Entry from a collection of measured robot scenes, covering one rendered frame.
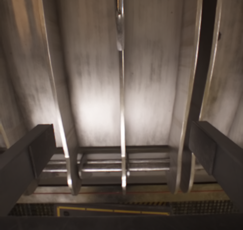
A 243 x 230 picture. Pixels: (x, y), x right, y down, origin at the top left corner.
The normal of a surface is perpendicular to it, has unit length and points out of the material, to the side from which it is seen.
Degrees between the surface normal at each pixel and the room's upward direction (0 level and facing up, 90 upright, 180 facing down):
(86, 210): 0
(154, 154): 24
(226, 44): 5
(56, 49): 90
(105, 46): 5
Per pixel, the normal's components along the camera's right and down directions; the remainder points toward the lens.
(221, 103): 0.00, 0.47
